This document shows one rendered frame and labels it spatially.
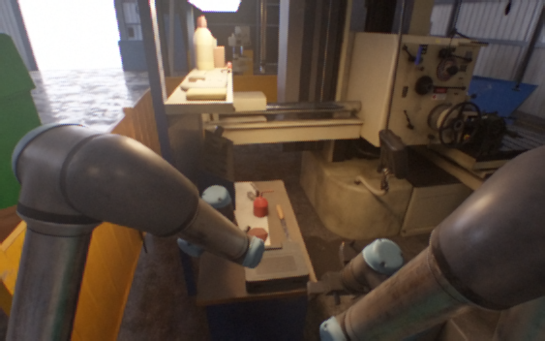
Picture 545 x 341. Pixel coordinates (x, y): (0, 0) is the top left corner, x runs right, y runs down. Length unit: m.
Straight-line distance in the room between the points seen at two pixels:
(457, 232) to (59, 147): 0.45
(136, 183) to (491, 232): 0.36
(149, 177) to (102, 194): 0.05
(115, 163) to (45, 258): 0.18
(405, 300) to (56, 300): 0.47
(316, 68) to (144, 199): 2.41
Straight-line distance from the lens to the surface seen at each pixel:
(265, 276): 1.15
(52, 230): 0.46
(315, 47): 2.64
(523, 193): 0.29
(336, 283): 0.75
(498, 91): 8.90
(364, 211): 2.76
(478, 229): 0.29
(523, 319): 0.47
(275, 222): 1.51
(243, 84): 4.33
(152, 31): 0.76
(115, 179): 0.36
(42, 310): 0.51
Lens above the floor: 1.89
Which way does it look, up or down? 28 degrees down
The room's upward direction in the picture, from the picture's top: 2 degrees clockwise
